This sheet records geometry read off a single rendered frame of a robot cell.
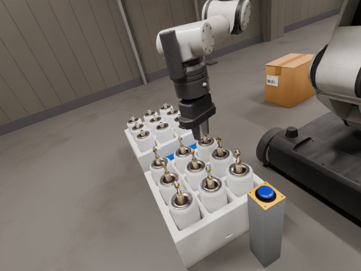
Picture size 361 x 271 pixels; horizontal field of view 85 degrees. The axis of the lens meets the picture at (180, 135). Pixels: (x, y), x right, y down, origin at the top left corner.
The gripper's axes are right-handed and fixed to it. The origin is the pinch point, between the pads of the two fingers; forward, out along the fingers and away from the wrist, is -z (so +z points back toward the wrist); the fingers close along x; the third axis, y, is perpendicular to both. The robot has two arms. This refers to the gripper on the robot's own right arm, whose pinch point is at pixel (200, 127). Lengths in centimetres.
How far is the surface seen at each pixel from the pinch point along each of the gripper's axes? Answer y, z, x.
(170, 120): -56, -27, -28
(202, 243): 3.7, -39.0, 13.1
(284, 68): -22, -20, -109
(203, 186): -1.4, -23.1, 2.4
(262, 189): 17.9, -15.5, -1.5
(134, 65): -225, -20, -108
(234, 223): 8.2, -38.6, 0.2
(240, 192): 6.6, -30.3, -7.1
